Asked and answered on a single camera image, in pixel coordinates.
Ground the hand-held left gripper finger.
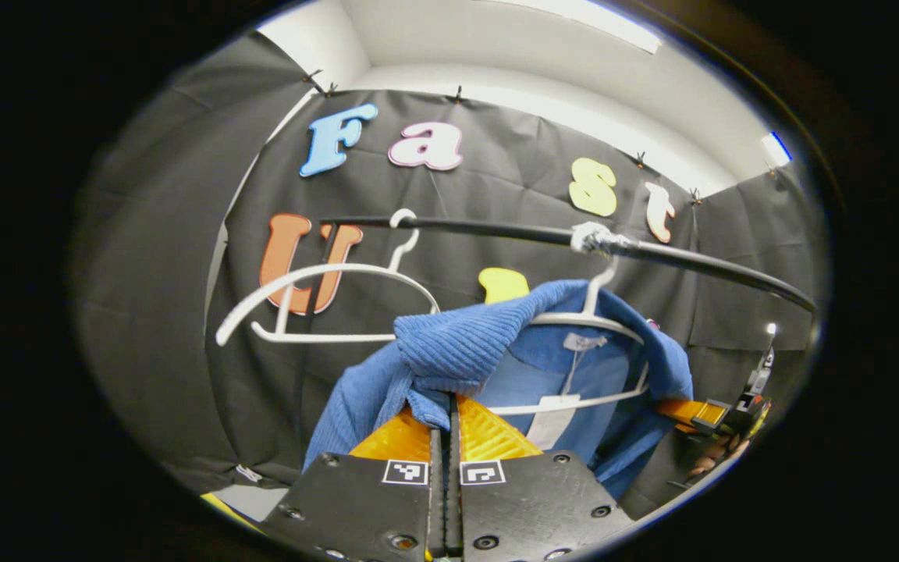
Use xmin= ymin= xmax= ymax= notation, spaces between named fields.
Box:
xmin=262 ymin=406 xmax=448 ymax=562
xmin=449 ymin=394 xmax=638 ymax=562

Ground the blue jacket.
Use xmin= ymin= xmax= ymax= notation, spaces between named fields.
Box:
xmin=301 ymin=279 xmax=696 ymax=500

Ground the white clothes hanger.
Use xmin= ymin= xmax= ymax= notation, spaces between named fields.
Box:
xmin=215 ymin=208 xmax=442 ymax=347
xmin=489 ymin=254 xmax=649 ymax=416

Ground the black clothes rack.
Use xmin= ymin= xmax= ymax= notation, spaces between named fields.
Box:
xmin=313 ymin=215 xmax=819 ymax=313

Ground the white tape wrap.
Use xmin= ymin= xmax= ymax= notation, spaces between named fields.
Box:
xmin=570 ymin=221 xmax=630 ymax=254

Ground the small ceiling light panel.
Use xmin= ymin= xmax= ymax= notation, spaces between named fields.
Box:
xmin=762 ymin=131 xmax=792 ymax=167

